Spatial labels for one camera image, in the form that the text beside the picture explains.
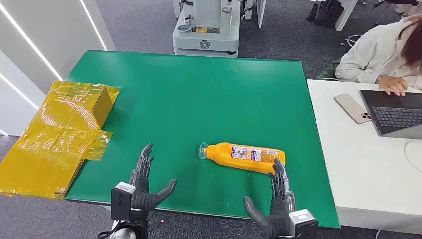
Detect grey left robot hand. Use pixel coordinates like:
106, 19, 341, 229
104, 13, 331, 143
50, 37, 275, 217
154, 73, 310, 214
128, 143, 177, 213

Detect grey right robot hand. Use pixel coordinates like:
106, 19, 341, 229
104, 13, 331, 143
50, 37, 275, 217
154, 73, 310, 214
243, 159, 296, 239

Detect orange plastic bottle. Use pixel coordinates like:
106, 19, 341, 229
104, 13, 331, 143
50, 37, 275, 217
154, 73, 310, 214
198, 142, 286, 175

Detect yellow taped flat cardboard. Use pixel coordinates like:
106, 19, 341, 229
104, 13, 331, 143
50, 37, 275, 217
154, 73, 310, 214
0, 125, 113, 200

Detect green table mat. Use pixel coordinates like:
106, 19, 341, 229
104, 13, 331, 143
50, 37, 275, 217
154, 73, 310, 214
64, 50, 341, 229

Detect yellow taped cardboard box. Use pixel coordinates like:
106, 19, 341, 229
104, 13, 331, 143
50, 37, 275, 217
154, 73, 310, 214
39, 81, 121, 131

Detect beige smartphone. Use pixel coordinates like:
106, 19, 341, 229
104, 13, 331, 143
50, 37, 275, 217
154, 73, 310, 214
333, 93, 373, 125

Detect white round object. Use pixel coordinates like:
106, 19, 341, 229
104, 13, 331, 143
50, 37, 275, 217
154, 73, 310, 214
404, 140, 422, 174

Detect dark grey laptop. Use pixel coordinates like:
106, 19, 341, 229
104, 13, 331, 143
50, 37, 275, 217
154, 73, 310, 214
359, 89, 422, 140

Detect white machine base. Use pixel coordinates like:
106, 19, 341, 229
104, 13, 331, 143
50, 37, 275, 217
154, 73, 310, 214
172, 0, 242, 58

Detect person's hand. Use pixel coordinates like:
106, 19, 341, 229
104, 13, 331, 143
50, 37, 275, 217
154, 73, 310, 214
378, 75, 409, 97

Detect person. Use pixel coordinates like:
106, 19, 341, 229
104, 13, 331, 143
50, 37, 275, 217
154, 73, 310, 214
335, 14, 422, 90

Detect black bags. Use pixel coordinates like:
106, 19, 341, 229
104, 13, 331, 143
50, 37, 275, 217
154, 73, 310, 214
306, 0, 345, 29

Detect white desk with panel side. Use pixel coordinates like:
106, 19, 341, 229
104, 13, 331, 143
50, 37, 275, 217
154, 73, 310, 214
335, 0, 359, 32

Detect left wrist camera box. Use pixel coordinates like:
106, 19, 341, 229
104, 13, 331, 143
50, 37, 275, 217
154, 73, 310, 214
111, 182, 136, 221

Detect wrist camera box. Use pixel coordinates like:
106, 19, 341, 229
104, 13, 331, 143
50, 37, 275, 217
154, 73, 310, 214
111, 182, 136, 221
289, 209, 319, 239

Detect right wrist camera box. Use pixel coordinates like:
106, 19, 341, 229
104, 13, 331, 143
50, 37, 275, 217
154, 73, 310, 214
289, 209, 319, 239

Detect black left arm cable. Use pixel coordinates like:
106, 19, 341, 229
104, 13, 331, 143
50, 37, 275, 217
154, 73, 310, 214
97, 220, 120, 239

